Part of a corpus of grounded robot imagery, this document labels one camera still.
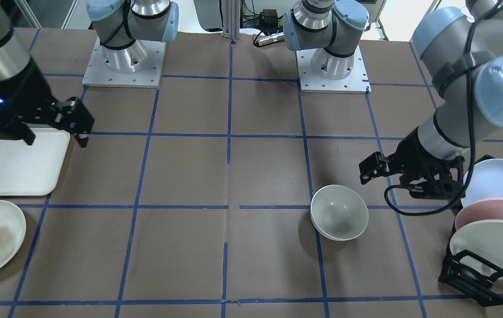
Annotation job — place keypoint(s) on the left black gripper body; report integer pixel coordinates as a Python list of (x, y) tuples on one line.
[(411, 150)]

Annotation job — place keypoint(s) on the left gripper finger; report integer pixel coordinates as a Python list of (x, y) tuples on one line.
[(375, 165), (424, 188)]

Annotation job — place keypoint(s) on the white rectangular tray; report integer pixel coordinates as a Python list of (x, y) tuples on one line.
[(32, 170)]

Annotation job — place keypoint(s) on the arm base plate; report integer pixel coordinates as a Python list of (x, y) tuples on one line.
[(321, 73), (138, 66)]

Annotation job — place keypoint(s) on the pink plate in rack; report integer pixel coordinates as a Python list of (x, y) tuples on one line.
[(484, 209)]

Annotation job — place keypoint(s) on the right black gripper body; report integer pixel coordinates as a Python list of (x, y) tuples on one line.
[(32, 87)]

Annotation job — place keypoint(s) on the black dish rack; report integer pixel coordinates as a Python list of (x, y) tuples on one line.
[(469, 281)]

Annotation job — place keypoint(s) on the light blue plate in rack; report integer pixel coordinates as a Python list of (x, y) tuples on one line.
[(486, 182)]

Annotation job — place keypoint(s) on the aluminium frame post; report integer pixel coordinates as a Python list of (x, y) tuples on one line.
[(231, 18)]

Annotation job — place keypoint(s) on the white ceramic bowl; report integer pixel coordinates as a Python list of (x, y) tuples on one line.
[(339, 213)]

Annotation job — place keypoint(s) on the cream plate in rack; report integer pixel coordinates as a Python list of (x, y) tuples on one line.
[(483, 238)]

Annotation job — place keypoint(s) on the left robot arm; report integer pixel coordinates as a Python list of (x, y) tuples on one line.
[(465, 59)]

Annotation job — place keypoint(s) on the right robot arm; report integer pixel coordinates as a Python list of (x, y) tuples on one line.
[(118, 23)]

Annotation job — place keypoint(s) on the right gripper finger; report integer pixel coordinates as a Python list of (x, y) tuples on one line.
[(73, 117), (19, 130)]

